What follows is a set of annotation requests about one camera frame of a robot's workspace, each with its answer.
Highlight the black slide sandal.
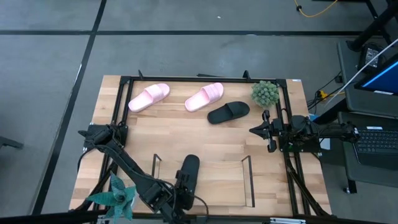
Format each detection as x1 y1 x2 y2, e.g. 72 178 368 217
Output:
206 101 251 125
178 154 201 211

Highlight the black power adapter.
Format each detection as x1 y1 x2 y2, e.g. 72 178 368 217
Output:
357 42 386 75

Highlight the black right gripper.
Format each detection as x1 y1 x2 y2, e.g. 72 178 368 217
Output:
249 109 285 154

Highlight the pink slide sandal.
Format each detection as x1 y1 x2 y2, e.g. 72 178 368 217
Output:
127 83 171 113
184 82 224 113

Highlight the black furniture foot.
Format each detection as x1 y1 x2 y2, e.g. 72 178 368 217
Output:
0 135 25 151

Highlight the black desk leg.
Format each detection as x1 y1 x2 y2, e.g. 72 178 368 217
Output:
346 0 398 53

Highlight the wooden shelf with black legs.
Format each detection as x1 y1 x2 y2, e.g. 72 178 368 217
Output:
151 153 256 208

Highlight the bushy green plant white pot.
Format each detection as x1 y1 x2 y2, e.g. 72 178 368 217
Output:
250 80 280 109

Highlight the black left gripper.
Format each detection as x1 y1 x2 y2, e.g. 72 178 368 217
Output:
164 169 192 216

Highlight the white cable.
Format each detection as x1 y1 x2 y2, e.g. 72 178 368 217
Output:
324 37 398 106

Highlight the yellow connector plug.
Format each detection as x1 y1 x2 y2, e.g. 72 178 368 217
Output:
316 89 331 101

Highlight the monitor with blue screen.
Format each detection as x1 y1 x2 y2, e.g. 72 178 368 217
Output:
354 52 398 96

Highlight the laptop computer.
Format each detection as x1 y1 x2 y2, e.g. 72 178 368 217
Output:
336 39 398 189

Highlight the black laptop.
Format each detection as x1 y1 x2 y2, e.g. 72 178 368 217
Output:
353 126 398 171

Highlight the white label sheet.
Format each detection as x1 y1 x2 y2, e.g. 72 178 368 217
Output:
319 136 332 151

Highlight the black metal table frame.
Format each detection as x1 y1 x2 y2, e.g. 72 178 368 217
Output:
70 70 333 224

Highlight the teal spiky artificial plant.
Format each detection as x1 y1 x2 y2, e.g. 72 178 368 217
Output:
86 170 137 224

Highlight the yellow cable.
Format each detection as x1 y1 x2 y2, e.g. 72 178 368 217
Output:
294 0 339 19

